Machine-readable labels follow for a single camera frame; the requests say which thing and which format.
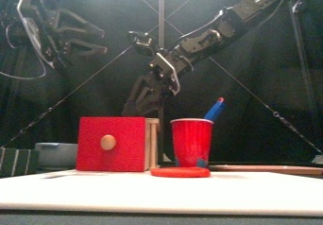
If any red drawer with wooden knob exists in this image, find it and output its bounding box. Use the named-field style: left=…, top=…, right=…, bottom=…
left=76, top=116, right=148, bottom=173

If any flat red dough disc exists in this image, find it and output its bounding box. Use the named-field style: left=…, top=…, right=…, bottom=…
left=149, top=166, right=212, bottom=179

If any grey blue bowl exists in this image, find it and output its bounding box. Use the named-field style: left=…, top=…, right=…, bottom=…
left=34, top=142, right=80, bottom=172

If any blue tool with red tip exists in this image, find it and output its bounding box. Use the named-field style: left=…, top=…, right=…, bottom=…
left=202, top=96, right=226, bottom=123

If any red plastic cup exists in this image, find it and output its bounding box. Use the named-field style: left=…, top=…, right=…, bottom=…
left=169, top=117, right=216, bottom=169

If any white cutting board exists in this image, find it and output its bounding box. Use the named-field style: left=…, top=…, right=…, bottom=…
left=0, top=168, right=323, bottom=217

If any green white striped box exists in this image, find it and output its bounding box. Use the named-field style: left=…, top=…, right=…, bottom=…
left=0, top=147, right=39, bottom=178

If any brown wooden board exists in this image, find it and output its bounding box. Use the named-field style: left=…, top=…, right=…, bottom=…
left=208, top=164, right=323, bottom=177

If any light wooden drawer frame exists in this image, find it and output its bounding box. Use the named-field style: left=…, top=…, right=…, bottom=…
left=144, top=117, right=161, bottom=170

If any grey vertical frame pole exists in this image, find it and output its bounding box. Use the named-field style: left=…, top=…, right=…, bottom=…
left=157, top=0, right=166, bottom=48

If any dark metal frame post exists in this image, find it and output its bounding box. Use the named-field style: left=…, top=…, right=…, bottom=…
left=288, top=0, right=321, bottom=161

